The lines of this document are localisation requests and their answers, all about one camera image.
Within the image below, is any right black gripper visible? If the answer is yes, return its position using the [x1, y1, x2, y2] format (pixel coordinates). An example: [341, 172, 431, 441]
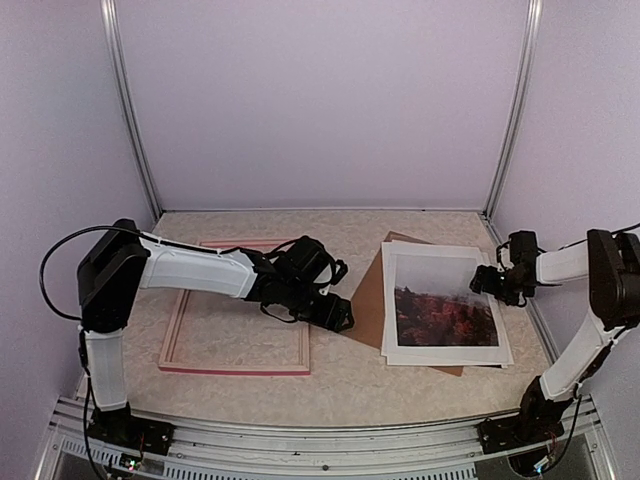
[470, 264, 530, 306]

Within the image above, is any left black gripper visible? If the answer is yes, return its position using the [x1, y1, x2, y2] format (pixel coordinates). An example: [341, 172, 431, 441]
[282, 278, 355, 333]

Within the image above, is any landscape photo print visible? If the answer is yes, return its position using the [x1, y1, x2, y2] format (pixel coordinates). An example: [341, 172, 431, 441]
[380, 241, 511, 362]

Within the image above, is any wooden picture frame pink edge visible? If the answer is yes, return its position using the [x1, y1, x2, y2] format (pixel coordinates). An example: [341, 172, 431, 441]
[157, 238, 312, 377]

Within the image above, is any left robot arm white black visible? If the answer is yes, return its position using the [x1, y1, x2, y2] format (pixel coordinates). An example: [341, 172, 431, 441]
[77, 219, 355, 445]

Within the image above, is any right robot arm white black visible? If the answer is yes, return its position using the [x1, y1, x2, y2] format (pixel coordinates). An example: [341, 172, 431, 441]
[469, 228, 639, 444]

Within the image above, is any lower photo print white border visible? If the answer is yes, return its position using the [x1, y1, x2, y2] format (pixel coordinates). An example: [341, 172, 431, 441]
[381, 239, 515, 370]

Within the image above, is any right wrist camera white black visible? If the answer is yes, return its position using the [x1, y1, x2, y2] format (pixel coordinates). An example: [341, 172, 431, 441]
[496, 230, 540, 270]

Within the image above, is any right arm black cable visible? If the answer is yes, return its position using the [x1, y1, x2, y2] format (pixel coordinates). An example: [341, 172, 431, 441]
[554, 222, 640, 251]

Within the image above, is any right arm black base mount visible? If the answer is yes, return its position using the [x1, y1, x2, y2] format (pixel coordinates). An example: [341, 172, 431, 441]
[477, 415, 565, 455]

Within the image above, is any front aluminium rail base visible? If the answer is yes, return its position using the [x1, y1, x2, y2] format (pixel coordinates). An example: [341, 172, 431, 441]
[32, 398, 616, 479]

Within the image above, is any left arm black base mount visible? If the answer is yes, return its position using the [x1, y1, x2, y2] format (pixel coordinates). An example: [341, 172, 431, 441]
[87, 409, 175, 456]

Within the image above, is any right aluminium corner post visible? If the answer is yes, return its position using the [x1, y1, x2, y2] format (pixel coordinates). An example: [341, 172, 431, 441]
[483, 0, 543, 223]

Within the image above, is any aluminium corner post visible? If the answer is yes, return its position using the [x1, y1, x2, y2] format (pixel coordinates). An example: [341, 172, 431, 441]
[483, 0, 543, 223]
[100, 0, 164, 222]

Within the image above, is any left aluminium corner post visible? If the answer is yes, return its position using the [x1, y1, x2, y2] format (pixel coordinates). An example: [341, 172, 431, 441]
[100, 0, 164, 222]

